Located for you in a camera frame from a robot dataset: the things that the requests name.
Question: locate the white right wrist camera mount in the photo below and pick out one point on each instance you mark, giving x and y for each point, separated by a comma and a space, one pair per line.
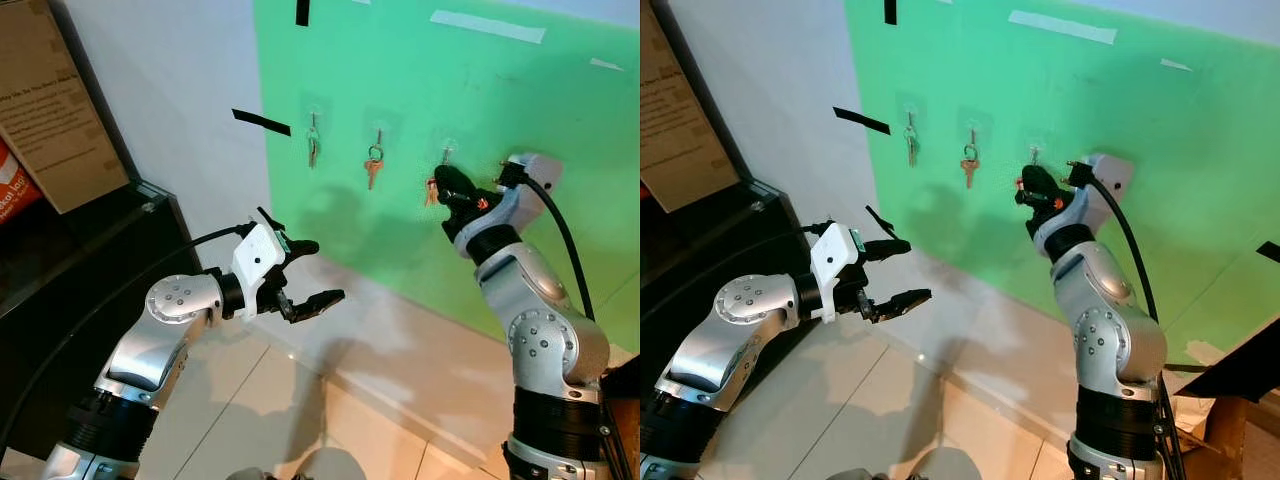
1112, 172
535, 172

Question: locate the long white tape strip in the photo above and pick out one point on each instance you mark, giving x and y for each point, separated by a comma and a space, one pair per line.
1062, 27
488, 27

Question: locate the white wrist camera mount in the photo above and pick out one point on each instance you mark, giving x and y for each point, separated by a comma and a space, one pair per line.
832, 265
258, 262
1112, 172
535, 172

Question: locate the black flat panel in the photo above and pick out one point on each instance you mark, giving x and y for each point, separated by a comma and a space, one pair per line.
1245, 365
625, 375

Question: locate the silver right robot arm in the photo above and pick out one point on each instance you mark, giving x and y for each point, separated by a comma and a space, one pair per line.
1110, 320
540, 320

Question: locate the clear adhesive wall hook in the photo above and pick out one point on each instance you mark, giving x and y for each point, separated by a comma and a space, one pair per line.
1035, 152
910, 110
448, 148
314, 112
973, 126
379, 128

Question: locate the black cabinet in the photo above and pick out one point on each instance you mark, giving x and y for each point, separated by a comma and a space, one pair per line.
700, 240
60, 300

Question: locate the black tape strip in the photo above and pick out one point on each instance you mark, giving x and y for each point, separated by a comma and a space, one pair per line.
302, 12
862, 121
880, 219
890, 11
1270, 252
262, 122

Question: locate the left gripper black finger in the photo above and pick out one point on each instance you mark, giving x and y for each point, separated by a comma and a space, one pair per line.
905, 301
318, 302
890, 247
303, 247

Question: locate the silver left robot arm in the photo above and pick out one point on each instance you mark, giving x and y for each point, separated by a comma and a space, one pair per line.
730, 340
150, 350

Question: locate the silver key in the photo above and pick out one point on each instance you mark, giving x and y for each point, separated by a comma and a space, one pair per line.
313, 150
911, 148

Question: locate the brown cardboard box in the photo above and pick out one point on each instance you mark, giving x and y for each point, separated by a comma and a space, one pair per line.
50, 100
680, 120

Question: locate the open cardboard carton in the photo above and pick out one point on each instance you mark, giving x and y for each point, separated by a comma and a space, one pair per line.
1225, 440

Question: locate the green wall sheet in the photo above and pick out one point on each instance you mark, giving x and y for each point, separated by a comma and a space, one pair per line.
1100, 100
450, 80

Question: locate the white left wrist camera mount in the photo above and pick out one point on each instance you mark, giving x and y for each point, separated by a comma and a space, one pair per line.
258, 262
832, 265

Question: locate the orange printed box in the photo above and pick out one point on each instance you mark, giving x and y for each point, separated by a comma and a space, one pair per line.
12, 190

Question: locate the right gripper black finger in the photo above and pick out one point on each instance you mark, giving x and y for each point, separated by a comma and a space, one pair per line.
455, 177
1027, 196
1034, 176
447, 196

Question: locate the short white tape strip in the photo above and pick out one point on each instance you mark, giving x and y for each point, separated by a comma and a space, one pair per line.
607, 64
1177, 65

